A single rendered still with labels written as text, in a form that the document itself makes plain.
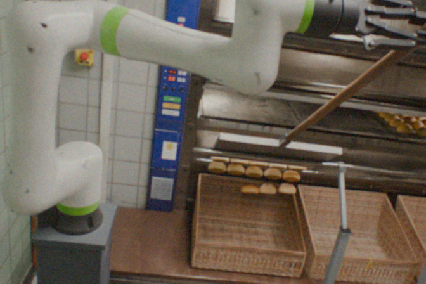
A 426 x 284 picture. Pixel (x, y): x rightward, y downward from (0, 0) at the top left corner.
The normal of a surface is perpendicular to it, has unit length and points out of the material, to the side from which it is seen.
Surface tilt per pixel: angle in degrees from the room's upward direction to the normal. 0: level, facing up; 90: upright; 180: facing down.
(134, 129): 90
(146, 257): 0
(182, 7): 90
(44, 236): 0
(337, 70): 70
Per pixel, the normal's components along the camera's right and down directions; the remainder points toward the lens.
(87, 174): 0.88, 0.22
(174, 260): 0.14, -0.92
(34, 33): 0.35, 0.25
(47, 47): 0.57, 0.55
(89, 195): 0.66, 0.36
